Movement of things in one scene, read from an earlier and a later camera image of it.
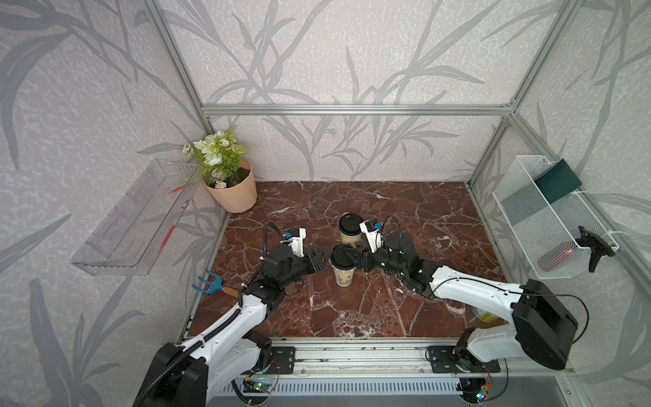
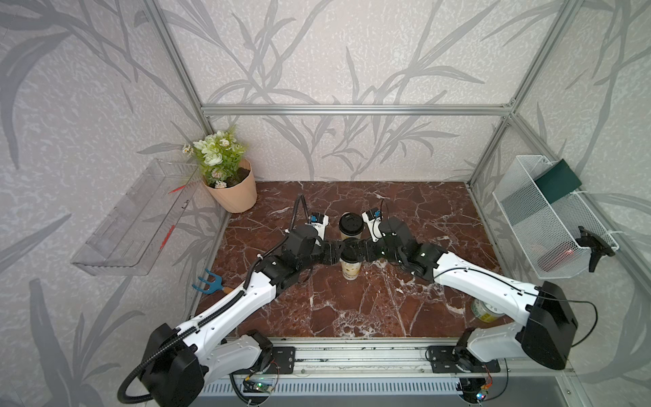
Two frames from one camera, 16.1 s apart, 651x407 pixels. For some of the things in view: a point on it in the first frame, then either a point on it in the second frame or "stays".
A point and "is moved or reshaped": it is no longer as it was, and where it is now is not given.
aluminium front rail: x=380 y=357 stays
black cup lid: x=342 y=258 is moved or reshaped
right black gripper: x=364 y=255 → x=368 y=251
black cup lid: x=349 y=224 stays
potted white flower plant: x=227 y=175 stays
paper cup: x=344 y=277 is moved or reshaped
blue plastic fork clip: x=215 y=286 stays
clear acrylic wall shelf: x=128 y=242 stays
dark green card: x=557 y=181 stays
